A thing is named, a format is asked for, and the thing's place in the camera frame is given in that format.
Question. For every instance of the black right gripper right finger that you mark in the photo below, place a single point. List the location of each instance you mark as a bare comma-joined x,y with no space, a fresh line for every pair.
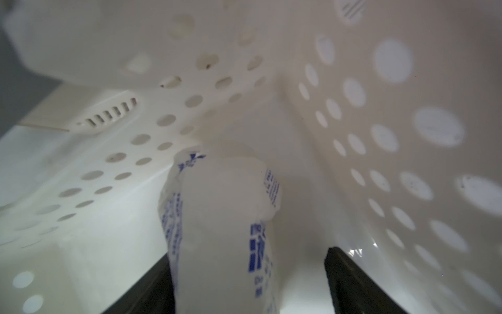
352,290

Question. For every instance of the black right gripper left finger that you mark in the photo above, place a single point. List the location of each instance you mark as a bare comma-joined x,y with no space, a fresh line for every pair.
153,293

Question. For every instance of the ice pack with blue print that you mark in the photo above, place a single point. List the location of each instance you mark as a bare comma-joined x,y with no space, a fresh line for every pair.
215,210

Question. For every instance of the white perforated plastic basket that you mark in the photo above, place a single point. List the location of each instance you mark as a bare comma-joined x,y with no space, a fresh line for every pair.
381,120

